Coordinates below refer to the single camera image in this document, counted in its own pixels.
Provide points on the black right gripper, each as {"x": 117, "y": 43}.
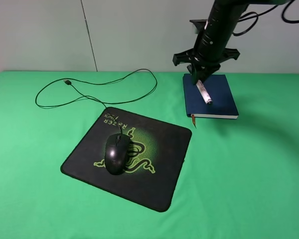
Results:
{"x": 199, "y": 67}

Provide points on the black white marker pen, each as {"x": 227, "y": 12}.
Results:
{"x": 206, "y": 97}

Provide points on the black computer mouse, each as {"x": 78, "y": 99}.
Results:
{"x": 116, "y": 153}

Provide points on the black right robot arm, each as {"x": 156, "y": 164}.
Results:
{"x": 210, "y": 50}

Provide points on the blue notebook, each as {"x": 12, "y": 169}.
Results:
{"x": 223, "y": 106}

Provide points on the black green Razer mousepad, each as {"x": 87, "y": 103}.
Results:
{"x": 155, "y": 157}

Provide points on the green tablecloth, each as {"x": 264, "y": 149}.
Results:
{"x": 240, "y": 178}

